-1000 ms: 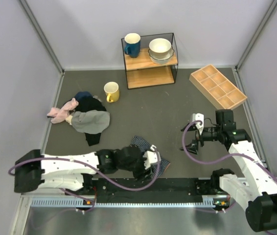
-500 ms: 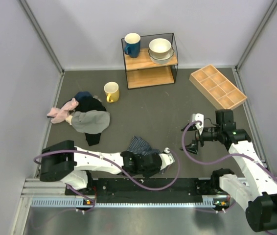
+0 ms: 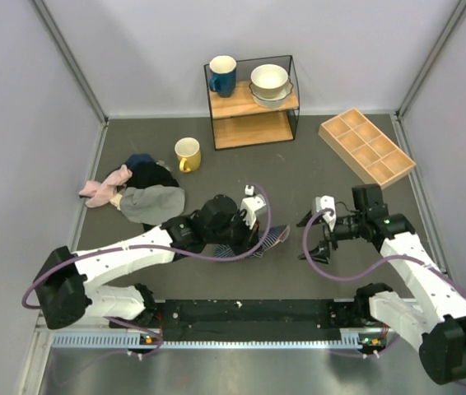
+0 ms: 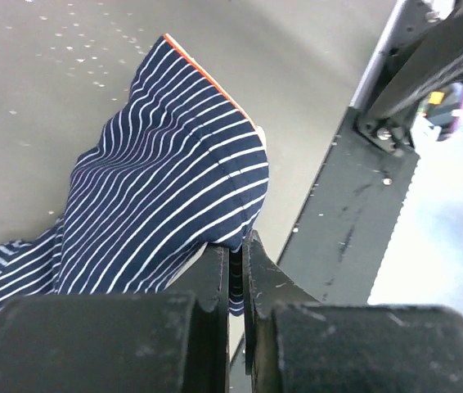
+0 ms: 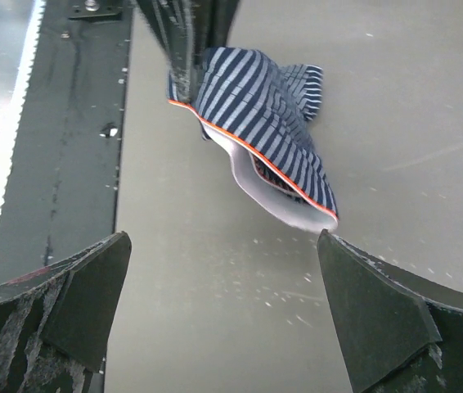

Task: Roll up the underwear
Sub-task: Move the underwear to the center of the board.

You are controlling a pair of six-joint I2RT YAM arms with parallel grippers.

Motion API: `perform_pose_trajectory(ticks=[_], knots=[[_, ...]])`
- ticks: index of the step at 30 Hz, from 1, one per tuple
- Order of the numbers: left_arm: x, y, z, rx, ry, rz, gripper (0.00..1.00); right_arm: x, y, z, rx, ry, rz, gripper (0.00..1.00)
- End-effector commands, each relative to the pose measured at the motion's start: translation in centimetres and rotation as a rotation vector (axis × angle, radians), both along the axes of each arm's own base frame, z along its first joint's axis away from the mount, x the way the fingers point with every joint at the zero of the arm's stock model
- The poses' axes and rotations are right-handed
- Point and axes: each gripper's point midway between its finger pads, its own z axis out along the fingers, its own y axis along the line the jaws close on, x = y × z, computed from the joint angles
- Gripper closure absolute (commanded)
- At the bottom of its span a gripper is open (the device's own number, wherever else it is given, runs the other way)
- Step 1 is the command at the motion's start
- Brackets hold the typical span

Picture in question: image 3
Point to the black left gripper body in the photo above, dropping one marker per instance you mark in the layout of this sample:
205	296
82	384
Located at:
242	235

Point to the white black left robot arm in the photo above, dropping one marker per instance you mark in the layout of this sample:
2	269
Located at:
71	286

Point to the black garment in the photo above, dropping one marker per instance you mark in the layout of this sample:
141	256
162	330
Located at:
151	174

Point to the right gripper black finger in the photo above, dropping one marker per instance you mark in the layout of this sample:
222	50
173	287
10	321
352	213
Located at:
320	254
306	219

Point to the wooden compartment tray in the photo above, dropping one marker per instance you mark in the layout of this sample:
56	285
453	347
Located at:
368	152

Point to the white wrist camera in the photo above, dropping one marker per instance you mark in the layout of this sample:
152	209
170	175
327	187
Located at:
327	205
252	206

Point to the blue ceramic mug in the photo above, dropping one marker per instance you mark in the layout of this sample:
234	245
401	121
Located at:
223	75

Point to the cream ceramic bowl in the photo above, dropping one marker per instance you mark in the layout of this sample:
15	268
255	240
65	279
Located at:
269	80

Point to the navy striped boxer underwear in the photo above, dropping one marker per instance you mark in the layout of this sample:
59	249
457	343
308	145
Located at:
276	235

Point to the white scalloped bowl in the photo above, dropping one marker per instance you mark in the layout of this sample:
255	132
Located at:
270	101

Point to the grey slotted cable duct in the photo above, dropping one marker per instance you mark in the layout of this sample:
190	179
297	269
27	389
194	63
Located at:
137	340

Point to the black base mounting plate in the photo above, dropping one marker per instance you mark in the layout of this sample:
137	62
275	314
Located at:
256	320

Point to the dark blue garment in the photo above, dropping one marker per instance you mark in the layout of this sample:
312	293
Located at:
137	160

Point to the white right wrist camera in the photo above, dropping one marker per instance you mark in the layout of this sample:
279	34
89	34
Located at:
327	205

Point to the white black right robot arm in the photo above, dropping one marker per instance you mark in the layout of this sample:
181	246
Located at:
436	330

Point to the black wire wooden shelf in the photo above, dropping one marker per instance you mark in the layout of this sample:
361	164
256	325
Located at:
238	121

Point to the yellow ceramic mug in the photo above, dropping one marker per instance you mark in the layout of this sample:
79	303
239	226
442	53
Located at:
189	154

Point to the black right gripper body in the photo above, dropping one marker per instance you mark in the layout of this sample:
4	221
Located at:
347	227

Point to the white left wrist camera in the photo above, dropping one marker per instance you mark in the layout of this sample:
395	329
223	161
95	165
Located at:
252	206

